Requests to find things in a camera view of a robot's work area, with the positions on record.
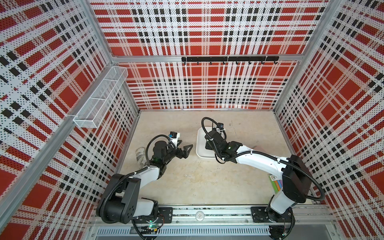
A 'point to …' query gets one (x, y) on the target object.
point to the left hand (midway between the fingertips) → (186, 145)
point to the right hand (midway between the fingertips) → (210, 140)
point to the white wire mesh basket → (91, 113)
